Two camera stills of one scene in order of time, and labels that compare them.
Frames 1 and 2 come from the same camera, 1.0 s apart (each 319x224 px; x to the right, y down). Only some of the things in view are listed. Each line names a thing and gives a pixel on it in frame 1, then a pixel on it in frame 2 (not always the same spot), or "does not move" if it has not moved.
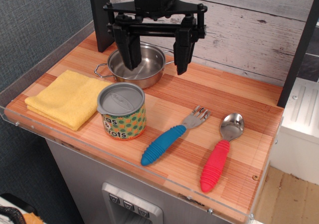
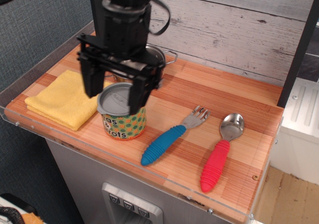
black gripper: (155, 11) → (124, 49)
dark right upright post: (301, 51) does not move
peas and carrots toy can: (121, 106) does not move
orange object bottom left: (31, 218) does not move
